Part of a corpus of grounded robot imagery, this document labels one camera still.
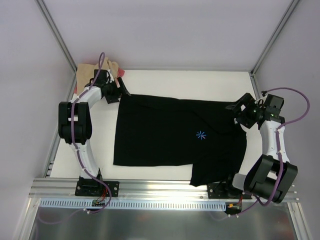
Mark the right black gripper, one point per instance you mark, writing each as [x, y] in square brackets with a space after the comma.
[243, 109]

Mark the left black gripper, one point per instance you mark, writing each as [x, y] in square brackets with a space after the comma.
[116, 92]

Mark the black t shirt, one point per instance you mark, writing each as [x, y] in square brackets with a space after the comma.
[154, 131]

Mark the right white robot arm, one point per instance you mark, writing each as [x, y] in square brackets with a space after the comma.
[272, 174]

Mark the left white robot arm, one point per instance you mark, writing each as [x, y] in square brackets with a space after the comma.
[75, 127]

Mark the red folded t shirt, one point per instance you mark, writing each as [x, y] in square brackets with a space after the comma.
[121, 72]

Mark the beige folded t shirt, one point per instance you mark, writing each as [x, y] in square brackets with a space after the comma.
[107, 65]

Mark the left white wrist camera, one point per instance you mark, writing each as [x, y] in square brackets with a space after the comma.
[109, 77]

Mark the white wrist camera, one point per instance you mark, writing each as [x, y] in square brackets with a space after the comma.
[109, 77]
[259, 101]

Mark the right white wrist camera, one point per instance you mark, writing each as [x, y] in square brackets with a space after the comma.
[259, 101]

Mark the right aluminium frame post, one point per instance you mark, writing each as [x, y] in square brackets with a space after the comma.
[275, 35]

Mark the aluminium frame post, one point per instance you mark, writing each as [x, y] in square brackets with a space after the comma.
[41, 4]
[275, 35]

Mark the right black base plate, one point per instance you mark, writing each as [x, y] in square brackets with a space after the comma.
[221, 190]

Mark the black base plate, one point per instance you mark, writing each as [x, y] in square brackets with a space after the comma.
[112, 188]
[221, 190]

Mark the front aluminium rail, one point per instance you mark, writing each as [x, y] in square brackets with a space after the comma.
[52, 187]

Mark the left aluminium frame post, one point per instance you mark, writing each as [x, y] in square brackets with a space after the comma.
[41, 4]

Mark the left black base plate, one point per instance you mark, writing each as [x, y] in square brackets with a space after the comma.
[112, 188]

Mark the white slotted cable duct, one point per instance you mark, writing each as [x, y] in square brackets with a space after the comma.
[128, 204]

